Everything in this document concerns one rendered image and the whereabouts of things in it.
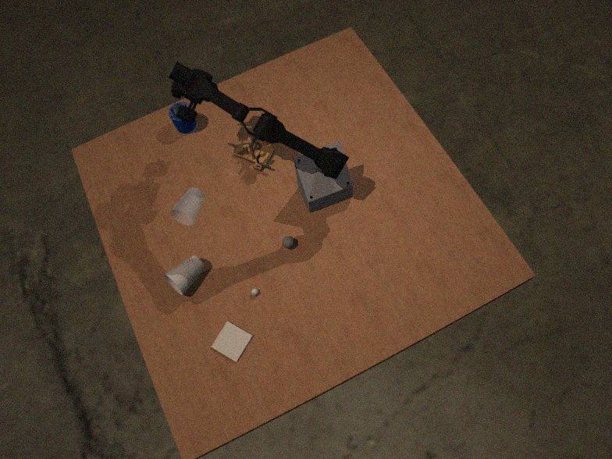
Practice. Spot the blue mug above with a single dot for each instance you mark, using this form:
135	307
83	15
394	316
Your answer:
182	126

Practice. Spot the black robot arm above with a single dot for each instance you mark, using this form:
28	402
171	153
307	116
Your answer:
189	82

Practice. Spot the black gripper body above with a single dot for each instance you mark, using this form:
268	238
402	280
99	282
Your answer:
187	113

